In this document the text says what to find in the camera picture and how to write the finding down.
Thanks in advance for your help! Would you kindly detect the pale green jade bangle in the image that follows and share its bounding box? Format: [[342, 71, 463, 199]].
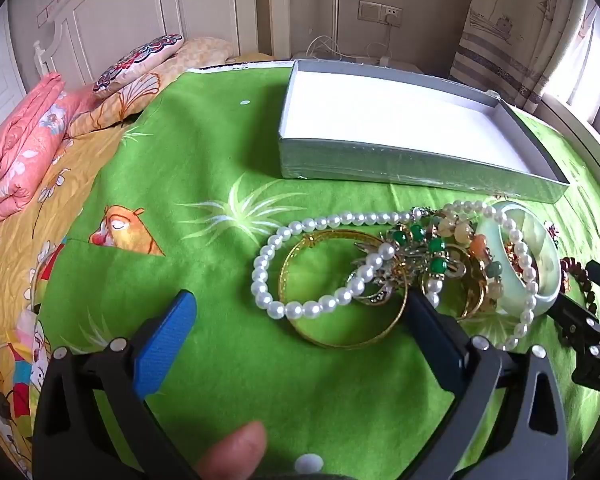
[[472, 201, 563, 316]]

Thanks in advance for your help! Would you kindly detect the thin gold bangle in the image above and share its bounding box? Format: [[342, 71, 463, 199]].
[[422, 260, 487, 321]]

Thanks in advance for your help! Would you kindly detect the person's left hand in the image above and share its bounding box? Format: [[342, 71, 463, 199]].
[[197, 421, 268, 480]]

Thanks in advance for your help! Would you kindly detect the grey cardboard box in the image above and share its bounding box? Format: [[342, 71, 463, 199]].
[[278, 59, 571, 204]]

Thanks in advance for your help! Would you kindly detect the wide gold bangle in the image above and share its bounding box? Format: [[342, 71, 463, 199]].
[[278, 230, 411, 350]]

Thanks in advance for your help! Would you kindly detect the white nightstand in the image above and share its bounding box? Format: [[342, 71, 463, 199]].
[[292, 52, 422, 75]]

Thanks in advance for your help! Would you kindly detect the orange floral pillow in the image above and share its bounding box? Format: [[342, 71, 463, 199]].
[[67, 37, 236, 137]]

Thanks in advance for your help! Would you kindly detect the white pearl necklace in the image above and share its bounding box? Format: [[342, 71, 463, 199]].
[[251, 200, 541, 353]]

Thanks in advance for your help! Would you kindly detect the white wall socket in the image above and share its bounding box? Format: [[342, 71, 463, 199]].
[[358, 1, 403, 26]]

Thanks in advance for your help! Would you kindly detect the folded pink quilt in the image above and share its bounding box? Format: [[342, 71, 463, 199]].
[[0, 72, 98, 229]]

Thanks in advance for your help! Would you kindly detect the green printed blanket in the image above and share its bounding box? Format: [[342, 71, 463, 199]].
[[37, 67, 600, 480]]

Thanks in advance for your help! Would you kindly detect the multicoloured stone bead bracelet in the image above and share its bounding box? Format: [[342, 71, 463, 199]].
[[437, 212, 506, 311]]

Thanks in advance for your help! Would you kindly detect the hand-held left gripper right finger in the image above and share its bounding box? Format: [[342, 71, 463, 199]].
[[405, 290, 571, 480]]

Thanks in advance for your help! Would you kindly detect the dark red bead bracelet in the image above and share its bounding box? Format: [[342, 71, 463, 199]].
[[560, 256, 597, 317]]

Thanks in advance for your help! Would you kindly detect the white charger cable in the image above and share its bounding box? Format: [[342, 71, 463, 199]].
[[307, 20, 397, 62]]

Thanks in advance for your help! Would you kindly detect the gold brooch with green beads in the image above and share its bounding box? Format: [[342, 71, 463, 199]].
[[350, 209, 468, 306]]

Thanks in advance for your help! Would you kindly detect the beige printed curtain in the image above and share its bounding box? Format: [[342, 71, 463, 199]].
[[450, 0, 600, 126]]

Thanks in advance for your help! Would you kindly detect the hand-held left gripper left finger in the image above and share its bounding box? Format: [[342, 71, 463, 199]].
[[32, 290, 201, 480]]

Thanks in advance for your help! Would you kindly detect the white wooden headboard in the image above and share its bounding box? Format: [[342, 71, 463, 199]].
[[32, 0, 292, 92]]

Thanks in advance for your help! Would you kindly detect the round patterned cushion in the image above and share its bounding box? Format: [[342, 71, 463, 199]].
[[92, 34, 185, 98]]

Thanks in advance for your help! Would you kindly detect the yellow floral bed sheet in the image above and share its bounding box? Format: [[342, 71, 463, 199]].
[[0, 52, 276, 480]]

